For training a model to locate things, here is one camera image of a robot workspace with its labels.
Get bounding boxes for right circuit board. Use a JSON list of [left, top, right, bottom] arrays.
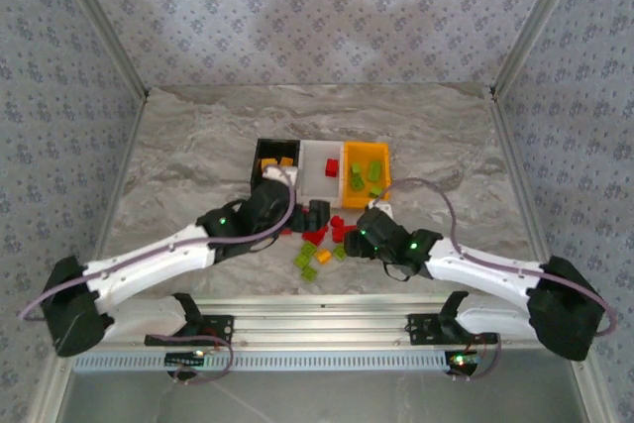
[[444, 350, 485, 369]]

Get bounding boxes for aluminium side rail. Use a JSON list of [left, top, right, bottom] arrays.
[[488, 88, 559, 265], [91, 88, 153, 265]]

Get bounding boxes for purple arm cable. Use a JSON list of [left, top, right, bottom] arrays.
[[370, 176, 618, 384], [18, 164, 298, 385]]

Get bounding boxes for orange plastic bin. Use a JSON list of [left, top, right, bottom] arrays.
[[340, 141, 392, 210]]

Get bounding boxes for large red lego brick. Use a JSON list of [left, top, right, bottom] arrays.
[[302, 226, 330, 246]]

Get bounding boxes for aluminium mounting rail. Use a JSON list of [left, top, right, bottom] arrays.
[[98, 293, 546, 351]]

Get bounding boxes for aluminium frame post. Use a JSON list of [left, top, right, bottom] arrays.
[[491, 0, 591, 95], [47, 0, 151, 96]]

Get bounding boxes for circuit board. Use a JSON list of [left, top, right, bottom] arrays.
[[164, 350, 208, 366], [444, 350, 485, 369]]

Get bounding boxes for left circuit board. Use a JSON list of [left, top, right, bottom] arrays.
[[164, 350, 208, 366]]

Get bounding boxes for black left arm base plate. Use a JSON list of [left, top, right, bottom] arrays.
[[145, 315, 235, 347]]

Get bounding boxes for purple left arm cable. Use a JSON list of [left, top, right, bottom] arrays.
[[18, 164, 298, 385]]

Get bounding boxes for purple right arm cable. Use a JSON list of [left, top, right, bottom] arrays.
[[370, 176, 618, 384]]

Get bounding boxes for black plastic bin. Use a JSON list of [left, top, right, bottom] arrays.
[[250, 138, 303, 206]]

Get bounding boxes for white plastic bin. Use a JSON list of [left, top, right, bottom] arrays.
[[296, 139, 347, 210]]

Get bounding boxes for grey slotted cable duct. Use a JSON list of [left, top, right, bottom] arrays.
[[73, 350, 491, 373]]

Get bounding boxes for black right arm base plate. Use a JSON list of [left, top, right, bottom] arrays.
[[406, 313, 499, 347]]

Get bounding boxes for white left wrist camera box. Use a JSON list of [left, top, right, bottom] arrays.
[[261, 164, 301, 187]]

